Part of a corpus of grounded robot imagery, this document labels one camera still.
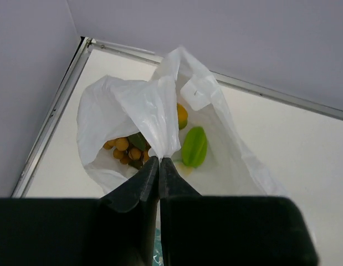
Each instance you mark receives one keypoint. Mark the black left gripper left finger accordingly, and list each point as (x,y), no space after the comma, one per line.
(117,229)

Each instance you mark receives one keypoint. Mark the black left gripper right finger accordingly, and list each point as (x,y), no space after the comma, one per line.
(229,230)

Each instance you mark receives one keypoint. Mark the white plastic bag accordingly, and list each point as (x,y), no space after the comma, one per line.
(111,108)

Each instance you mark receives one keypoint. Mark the green fake starfruit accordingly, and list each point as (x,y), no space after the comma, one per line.
(194,148)

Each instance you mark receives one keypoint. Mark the fake longan bunch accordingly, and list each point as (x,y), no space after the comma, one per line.
(131,150)

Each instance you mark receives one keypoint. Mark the yellow fake mango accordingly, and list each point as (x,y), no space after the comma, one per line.
(182,116)

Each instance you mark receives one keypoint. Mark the red and teal plate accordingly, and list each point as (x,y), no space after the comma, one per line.
(157,249)

